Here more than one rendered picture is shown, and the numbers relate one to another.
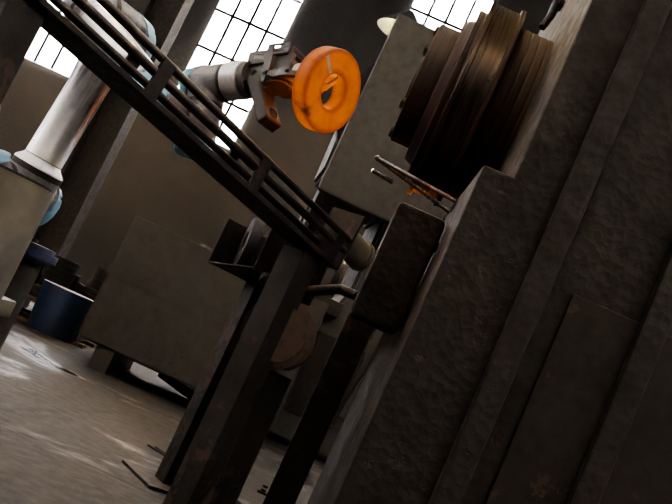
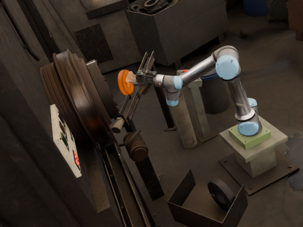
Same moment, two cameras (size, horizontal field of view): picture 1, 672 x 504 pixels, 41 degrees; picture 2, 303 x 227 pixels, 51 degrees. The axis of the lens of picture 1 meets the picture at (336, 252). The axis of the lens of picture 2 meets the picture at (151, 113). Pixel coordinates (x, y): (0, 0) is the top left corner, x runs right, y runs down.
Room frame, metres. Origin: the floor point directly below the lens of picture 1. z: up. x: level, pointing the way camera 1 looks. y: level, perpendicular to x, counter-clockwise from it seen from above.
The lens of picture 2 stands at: (3.36, -0.09, 1.78)
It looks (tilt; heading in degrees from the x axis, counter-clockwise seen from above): 33 degrees down; 170
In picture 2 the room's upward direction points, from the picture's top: 20 degrees counter-clockwise
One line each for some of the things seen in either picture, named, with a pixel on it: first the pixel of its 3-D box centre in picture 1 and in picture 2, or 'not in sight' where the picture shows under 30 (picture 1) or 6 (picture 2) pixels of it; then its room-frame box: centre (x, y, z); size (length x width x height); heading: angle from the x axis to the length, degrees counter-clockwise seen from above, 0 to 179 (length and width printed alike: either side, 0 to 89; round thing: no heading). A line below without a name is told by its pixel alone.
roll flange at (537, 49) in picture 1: (496, 118); (67, 103); (1.97, -0.20, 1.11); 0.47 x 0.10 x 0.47; 178
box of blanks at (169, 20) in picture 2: not in sight; (175, 22); (-0.42, 1.27, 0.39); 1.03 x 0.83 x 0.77; 103
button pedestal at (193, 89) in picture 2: not in sight; (197, 105); (1.33, 0.64, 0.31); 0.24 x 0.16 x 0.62; 178
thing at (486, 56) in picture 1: (463, 103); (84, 96); (1.97, -0.12, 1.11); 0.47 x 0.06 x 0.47; 178
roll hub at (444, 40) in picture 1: (423, 86); (103, 88); (1.98, -0.02, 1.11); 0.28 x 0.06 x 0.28; 178
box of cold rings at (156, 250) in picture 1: (207, 327); not in sight; (4.75, 0.44, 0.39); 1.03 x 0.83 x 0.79; 92
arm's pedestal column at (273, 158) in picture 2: not in sight; (254, 152); (1.89, 0.76, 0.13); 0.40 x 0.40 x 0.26; 89
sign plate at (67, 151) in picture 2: not in sight; (65, 138); (2.31, -0.24, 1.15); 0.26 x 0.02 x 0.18; 178
